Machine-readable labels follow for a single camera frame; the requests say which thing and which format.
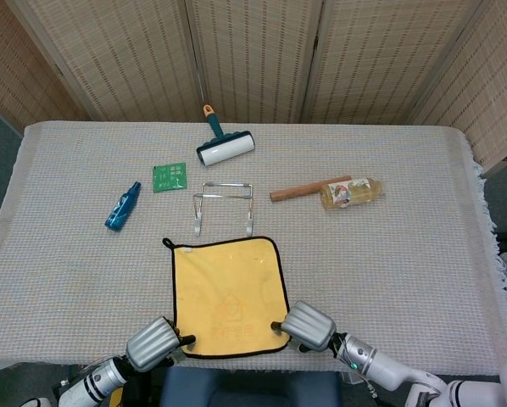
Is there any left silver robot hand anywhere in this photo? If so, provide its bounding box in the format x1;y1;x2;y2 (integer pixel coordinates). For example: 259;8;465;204
125;315;198;373

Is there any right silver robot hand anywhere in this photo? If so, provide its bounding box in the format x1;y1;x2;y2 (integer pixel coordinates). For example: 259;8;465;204
270;300;337;354

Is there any yellow cloth with black trim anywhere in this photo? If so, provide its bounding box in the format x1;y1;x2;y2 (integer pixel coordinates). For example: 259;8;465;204
162;236;291;360

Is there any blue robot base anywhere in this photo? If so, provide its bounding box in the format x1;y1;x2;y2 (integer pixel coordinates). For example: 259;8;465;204
158;366;343;407

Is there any brown wooden stick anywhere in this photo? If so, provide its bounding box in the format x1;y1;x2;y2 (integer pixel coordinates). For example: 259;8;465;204
270;175;353;204

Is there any blue spray bottle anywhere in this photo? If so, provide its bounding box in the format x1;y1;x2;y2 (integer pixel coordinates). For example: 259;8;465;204
104;181;142;232

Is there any yellow liquid plastic bottle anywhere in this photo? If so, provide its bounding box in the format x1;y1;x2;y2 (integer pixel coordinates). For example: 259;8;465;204
319;177;386;211

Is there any green circuit board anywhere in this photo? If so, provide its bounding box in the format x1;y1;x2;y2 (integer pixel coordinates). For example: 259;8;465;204
152;162;188;194

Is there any teal lint roller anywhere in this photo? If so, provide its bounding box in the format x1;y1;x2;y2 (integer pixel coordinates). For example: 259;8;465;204
195;103;256;169

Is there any bamboo folding screen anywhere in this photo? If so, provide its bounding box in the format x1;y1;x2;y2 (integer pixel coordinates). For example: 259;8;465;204
0;0;507;179

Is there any metal wire rack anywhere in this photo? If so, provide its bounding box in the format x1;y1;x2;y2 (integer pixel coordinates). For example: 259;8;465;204
192;181;255;237

